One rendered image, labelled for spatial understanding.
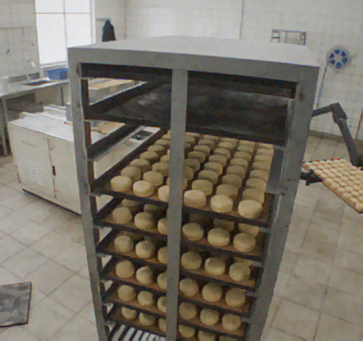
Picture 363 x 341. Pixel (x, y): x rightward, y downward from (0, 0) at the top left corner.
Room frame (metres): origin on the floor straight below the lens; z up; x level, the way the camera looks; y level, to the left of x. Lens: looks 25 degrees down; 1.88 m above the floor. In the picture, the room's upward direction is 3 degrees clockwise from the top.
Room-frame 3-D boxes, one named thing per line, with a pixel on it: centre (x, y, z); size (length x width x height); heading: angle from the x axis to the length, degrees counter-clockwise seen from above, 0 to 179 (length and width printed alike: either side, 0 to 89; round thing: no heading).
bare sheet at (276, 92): (0.91, -0.07, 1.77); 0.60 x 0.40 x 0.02; 163
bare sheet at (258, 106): (0.91, -0.07, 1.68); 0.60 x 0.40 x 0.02; 163
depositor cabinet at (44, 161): (3.20, 1.15, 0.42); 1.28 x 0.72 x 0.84; 62
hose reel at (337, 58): (5.68, -2.48, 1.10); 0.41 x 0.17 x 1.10; 62
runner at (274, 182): (0.86, -0.26, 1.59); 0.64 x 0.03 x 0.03; 163
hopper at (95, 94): (2.97, 0.74, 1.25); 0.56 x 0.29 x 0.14; 152
